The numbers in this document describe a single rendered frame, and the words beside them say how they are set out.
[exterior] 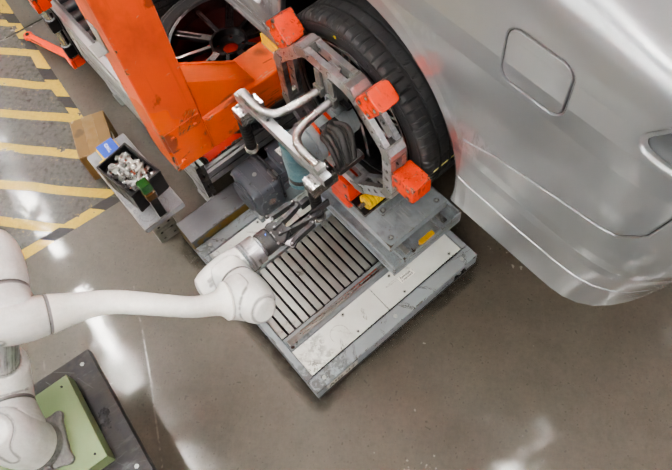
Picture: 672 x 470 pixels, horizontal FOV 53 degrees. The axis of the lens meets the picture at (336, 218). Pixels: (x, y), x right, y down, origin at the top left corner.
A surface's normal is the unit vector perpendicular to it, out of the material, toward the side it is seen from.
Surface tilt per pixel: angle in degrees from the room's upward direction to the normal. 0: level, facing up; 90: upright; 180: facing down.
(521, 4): 80
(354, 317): 0
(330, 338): 0
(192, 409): 0
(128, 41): 90
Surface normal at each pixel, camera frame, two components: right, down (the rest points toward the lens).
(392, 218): -0.08, -0.48
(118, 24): 0.64, 0.64
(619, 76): -0.76, 0.49
